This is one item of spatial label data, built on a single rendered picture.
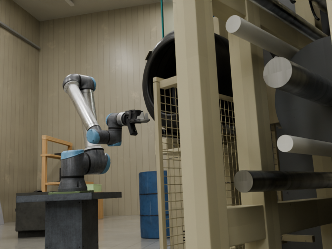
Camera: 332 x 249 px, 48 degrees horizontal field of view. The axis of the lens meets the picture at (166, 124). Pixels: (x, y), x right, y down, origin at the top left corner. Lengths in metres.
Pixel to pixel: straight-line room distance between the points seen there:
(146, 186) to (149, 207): 0.28
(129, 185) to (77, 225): 9.12
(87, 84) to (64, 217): 0.96
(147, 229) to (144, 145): 6.49
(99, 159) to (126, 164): 8.96
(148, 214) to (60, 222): 2.77
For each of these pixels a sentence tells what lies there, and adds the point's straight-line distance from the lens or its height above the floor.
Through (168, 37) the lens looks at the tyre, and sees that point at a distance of 2.11.
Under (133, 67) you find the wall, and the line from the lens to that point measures 12.12.
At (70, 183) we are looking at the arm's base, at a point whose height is 0.66.
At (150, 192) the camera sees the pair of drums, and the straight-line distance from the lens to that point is 5.12.
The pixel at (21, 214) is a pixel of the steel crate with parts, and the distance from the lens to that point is 6.45.
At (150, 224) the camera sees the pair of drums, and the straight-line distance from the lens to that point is 5.15.
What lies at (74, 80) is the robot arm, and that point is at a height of 1.38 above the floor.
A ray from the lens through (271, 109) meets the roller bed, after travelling 2.01.
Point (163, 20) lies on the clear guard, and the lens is 3.29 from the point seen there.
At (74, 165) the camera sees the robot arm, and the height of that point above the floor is 0.78.
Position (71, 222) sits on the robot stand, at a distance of 2.46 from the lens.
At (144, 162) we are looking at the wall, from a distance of 11.41.
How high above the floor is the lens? 0.57
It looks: 10 degrees up
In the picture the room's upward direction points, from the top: 3 degrees counter-clockwise
